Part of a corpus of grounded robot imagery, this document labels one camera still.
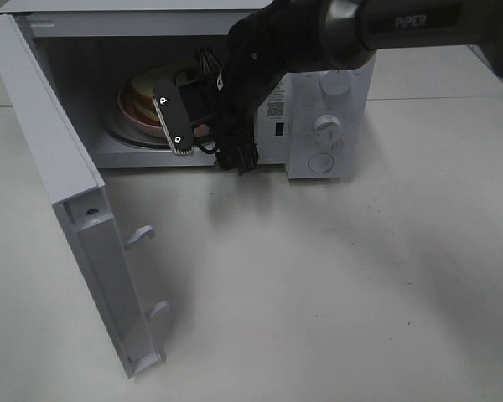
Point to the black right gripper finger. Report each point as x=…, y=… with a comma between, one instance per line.
x=208, y=62
x=243, y=158

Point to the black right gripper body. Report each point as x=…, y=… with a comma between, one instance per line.
x=215, y=124

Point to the white bread sandwich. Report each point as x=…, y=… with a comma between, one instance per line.
x=141, y=87

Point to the round door release button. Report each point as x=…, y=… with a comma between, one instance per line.
x=321, y=163

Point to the white timer knob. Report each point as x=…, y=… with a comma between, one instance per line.
x=327, y=130

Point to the pink round plate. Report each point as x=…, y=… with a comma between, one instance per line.
x=127, y=109

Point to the white microwave door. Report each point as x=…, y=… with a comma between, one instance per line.
x=78, y=197

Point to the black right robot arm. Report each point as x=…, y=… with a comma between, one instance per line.
x=306, y=36

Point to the glass microwave turntable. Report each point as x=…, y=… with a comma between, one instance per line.
x=118, y=126

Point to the white microwave oven body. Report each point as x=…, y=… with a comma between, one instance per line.
x=89, y=50

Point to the upper white power knob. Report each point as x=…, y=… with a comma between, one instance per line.
x=335, y=82

